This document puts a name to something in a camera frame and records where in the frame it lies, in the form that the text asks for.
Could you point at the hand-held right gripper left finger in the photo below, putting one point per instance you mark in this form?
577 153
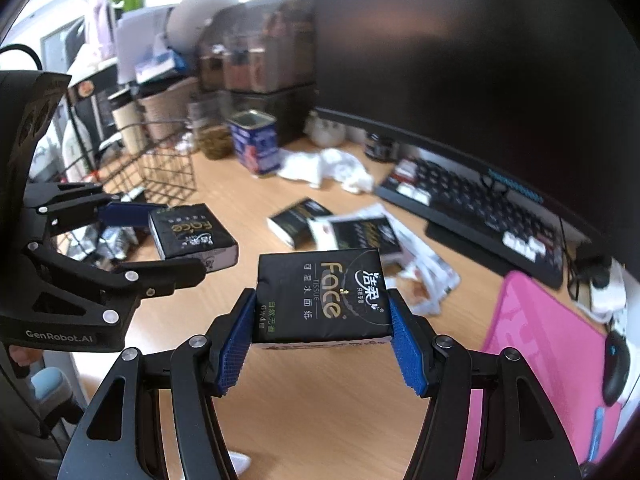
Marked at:
235 345

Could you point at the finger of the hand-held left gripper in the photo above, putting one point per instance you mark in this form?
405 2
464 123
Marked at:
165 277
125 215

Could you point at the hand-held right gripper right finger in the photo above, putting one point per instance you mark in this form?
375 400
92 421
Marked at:
407 345

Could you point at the black facial tissue packet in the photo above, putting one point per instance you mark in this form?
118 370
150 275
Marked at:
192 232
325 295

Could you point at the long white snack packet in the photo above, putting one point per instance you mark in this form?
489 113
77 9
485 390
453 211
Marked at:
425 270

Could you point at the pile of black tissue packs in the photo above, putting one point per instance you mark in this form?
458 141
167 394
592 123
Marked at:
295 220

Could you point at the person's left hand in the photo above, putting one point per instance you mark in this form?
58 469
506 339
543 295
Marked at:
22 355

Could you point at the beige storage bin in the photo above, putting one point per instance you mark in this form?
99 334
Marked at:
170 107

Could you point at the glass jar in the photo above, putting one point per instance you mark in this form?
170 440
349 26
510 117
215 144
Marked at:
215 137

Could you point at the black box orange sticker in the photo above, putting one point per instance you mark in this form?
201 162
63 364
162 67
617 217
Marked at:
87 89

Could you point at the pink mouse mat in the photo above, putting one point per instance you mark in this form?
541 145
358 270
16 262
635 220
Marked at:
540 360

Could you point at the blue tin can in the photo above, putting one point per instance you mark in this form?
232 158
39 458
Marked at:
255 145

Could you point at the blue white box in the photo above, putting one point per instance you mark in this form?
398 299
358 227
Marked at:
160 65

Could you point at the dark keyboard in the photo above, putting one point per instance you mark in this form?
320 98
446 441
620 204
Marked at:
475 200

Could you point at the pink white plush toy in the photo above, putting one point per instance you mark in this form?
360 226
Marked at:
100 25

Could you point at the crumpled white tissue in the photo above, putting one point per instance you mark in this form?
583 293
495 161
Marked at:
325 167

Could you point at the small dark jar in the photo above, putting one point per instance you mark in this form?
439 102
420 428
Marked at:
380 146

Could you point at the white power adapter with plug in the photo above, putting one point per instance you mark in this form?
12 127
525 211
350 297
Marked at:
607 300

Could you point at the black computer mouse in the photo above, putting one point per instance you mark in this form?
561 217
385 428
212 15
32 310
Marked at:
616 370

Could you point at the small blue stick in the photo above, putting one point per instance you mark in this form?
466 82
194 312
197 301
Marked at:
598 435

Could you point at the off-white round object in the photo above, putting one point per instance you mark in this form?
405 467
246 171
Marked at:
200 17

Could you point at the dark transparent storage organizer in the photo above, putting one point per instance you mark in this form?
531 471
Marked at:
260 50

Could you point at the small beige figurine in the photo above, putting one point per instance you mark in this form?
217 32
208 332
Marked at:
325 129

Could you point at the black curved monitor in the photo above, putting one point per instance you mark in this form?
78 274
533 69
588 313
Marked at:
450 50

